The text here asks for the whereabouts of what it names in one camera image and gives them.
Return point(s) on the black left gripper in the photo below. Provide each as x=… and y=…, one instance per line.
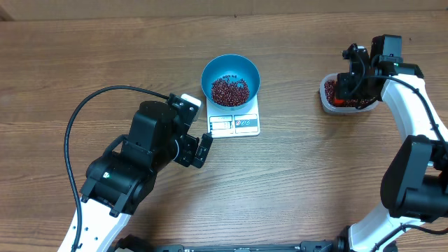
x=190, y=143

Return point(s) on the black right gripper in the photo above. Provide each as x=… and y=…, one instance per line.
x=344, y=90

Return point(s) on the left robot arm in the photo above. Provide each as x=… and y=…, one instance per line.
x=125, y=173

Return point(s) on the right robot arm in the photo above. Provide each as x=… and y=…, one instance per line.
x=414, y=188

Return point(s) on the white digital kitchen scale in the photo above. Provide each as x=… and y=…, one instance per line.
x=226, y=123

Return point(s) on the red beans in bowl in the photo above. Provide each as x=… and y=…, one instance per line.
x=230, y=91

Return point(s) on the blue plastic bowl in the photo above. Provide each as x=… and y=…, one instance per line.
x=231, y=65

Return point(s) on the clear plastic food container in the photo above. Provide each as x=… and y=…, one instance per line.
x=329, y=108

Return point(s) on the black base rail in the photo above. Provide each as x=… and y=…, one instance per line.
x=132, y=243

